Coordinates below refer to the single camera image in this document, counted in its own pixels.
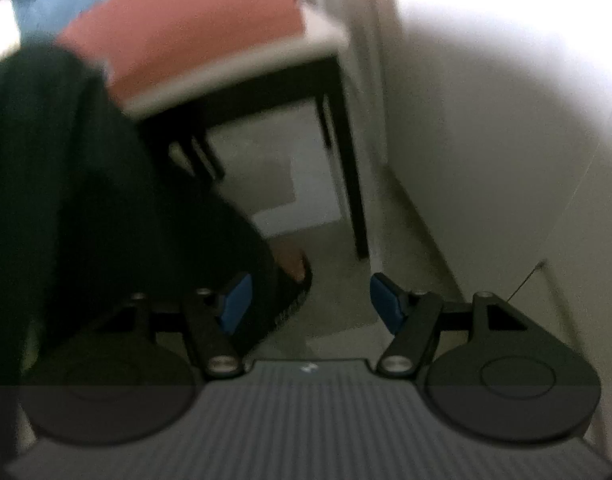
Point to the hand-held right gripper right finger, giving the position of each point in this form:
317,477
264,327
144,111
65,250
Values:
389,304

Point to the red top table black legs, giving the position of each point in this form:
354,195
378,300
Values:
196,35

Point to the person's leg in dark pants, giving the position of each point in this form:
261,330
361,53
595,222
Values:
86,200

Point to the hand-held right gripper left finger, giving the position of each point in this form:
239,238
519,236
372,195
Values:
236,302

